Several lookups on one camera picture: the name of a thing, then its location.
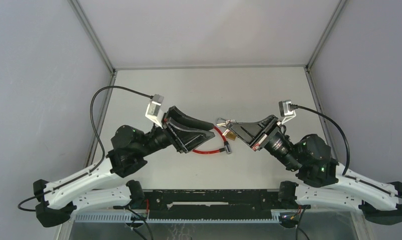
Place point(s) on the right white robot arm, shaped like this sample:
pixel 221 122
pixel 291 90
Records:
pixel 322 180

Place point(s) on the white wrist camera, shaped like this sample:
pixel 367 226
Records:
pixel 287 112
pixel 153 111

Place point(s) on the padlock keys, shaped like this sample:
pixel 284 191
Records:
pixel 224 123

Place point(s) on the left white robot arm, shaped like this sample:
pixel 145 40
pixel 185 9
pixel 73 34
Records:
pixel 80 192

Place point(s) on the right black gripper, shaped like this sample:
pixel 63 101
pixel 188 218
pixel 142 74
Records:
pixel 249 132

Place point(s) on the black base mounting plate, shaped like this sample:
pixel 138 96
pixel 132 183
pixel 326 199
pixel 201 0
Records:
pixel 198 201

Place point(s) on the white slotted cable duct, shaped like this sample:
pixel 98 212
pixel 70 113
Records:
pixel 177 218

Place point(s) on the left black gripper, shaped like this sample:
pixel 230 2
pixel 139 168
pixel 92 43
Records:
pixel 184 139

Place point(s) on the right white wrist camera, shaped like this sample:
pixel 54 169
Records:
pixel 287 112

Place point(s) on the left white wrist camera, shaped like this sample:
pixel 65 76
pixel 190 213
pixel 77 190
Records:
pixel 153 111

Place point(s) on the aluminium frame rails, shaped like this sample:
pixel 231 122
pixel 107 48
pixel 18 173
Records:
pixel 87 26

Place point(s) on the brass padlock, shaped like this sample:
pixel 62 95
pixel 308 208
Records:
pixel 228 134

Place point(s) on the red cable bike lock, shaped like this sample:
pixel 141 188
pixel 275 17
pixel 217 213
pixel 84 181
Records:
pixel 217 145

